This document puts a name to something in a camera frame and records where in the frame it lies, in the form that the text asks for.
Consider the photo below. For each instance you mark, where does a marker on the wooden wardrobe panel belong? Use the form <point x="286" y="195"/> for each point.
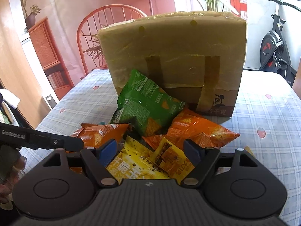
<point x="16" y="73"/>

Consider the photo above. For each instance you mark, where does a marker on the plaid strawberry bed sheet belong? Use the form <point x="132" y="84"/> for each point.
<point x="266" y="116"/>

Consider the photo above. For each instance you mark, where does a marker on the orange chip bag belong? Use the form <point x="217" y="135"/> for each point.
<point x="190" y="125"/>

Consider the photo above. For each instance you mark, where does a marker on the black exercise bike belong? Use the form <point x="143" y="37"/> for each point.
<point x="274" y="53"/>

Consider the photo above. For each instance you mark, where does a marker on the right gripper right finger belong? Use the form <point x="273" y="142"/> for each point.
<point x="203" y="160"/>

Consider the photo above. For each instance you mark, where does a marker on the yellow snack bag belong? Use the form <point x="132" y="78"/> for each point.
<point x="136" y="161"/>

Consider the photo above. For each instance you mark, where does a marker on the brown cardboard box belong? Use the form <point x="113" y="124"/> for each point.
<point x="174" y="61"/>

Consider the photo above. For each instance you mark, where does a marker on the green snack bag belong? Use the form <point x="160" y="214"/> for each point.
<point x="145" y="105"/>

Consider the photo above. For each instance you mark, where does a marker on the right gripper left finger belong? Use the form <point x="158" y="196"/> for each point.
<point x="95" y="161"/>

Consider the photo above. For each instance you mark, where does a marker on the orange snack bag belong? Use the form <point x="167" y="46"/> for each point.
<point x="96" y="135"/>

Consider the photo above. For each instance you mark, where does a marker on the person left hand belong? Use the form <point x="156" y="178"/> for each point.
<point x="12" y="169"/>

